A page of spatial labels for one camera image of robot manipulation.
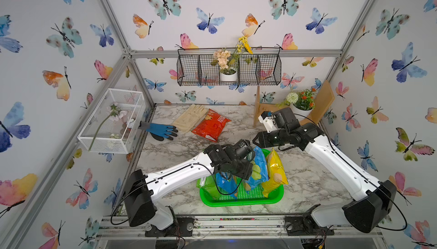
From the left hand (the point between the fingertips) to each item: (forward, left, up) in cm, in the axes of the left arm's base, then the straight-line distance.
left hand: (249, 171), depth 73 cm
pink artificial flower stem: (+22, +57, +15) cm, 63 cm away
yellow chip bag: (-2, -11, +1) cm, 11 cm away
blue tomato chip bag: (-4, +9, 0) cm, 10 cm away
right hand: (+12, -5, +7) cm, 14 cm away
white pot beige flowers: (+49, +8, +16) cm, 52 cm away
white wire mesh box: (+16, +57, +12) cm, 61 cm away
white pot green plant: (+37, -33, +2) cm, 50 cm away
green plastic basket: (-6, -4, -18) cm, 19 cm away
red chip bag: (+33, +18, -11) cm, 39 cm away
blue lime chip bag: (-1, -4, +2) cm, 5 cm away
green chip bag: (-5, +17, 0) cm, 17 cm away
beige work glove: (+42, +35, -16) cm, 57 cm away
